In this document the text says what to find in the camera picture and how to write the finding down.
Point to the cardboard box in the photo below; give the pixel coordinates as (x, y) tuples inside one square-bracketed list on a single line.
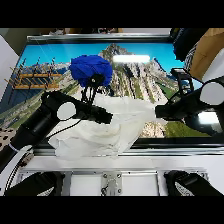
[(206, 50)]

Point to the heap of clothes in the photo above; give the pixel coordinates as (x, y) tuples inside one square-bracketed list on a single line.
[(186, 40)]

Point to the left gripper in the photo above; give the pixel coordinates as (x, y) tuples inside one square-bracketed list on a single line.
[(100, 115)]

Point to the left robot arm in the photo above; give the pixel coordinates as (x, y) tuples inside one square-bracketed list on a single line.
[(36, 125)]

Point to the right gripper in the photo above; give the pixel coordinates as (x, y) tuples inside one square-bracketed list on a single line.
[(166, 112)]

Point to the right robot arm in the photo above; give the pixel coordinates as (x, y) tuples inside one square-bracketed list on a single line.
[(195, 101)]

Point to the white garment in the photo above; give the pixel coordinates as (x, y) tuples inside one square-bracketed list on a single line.
[(100, 136)]

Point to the spotted garment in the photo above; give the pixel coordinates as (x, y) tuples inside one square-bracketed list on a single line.
[(6, 138)]

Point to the brown clothes hanger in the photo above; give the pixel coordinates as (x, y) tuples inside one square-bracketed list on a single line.
[(33, 86), (40, 75)]

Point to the blue garment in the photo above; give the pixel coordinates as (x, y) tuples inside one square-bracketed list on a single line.
[(90, 68)]

